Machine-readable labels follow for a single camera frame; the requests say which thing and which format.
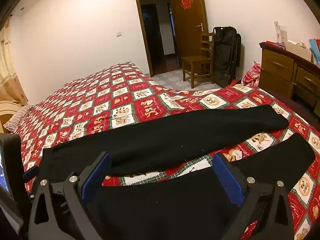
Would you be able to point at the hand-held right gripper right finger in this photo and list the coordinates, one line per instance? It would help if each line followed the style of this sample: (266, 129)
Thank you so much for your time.
(228, 177)

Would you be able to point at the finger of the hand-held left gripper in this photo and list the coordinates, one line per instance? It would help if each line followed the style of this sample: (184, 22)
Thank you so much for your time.
(31, 172)

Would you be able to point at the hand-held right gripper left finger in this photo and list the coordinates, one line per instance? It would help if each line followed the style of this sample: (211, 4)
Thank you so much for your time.
(96, 175)

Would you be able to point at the black pants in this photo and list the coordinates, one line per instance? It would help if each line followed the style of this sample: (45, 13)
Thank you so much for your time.
(162, 140)

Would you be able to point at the striped pillow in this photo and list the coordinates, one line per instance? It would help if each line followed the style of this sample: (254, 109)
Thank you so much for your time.
(17, 118)

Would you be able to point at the cream bed headboard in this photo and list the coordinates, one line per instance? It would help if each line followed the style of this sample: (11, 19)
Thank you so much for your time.
(7, 110)

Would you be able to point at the red printed bear blanket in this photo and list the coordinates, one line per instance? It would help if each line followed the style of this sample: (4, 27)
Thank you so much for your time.
(120, 92)

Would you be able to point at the beige patterned curtain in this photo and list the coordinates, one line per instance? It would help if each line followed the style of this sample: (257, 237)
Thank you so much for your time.
(7, 75)

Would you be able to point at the red checked cloth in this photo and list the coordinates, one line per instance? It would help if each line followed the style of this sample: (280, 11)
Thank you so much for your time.
(252, 76)

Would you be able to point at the wooden chair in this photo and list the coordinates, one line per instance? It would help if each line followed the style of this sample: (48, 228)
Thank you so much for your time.
(196, 61)

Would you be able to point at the black bag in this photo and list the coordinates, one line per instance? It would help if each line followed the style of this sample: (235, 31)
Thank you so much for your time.
(225, 55)

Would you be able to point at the wooden dresser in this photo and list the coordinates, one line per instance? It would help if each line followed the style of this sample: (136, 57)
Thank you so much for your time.
(277, 65)

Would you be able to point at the white box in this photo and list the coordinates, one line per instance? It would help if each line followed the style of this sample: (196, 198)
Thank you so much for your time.
(297, 51)

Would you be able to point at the brown wooden door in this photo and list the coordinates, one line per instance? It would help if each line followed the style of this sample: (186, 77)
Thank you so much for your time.
(190, 30)

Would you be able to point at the blue package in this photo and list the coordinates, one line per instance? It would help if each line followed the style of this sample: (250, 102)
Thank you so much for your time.
(315, 51)

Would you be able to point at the white paper card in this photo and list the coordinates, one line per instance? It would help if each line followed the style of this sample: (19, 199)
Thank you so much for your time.
(281, 33)

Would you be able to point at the red paper door decoration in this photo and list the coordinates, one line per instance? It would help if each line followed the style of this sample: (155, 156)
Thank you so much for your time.
(186, 1)

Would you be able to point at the brown wooden door frame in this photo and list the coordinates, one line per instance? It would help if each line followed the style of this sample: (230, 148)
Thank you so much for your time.
(140, 30)

